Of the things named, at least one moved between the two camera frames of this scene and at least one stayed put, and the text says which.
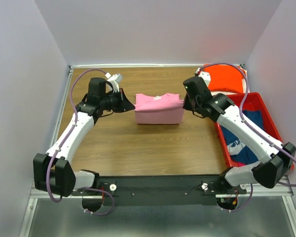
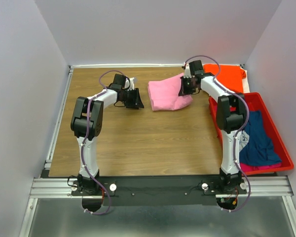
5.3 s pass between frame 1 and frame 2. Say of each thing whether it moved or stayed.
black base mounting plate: stayed
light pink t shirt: moved
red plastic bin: stayed
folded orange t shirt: stayed
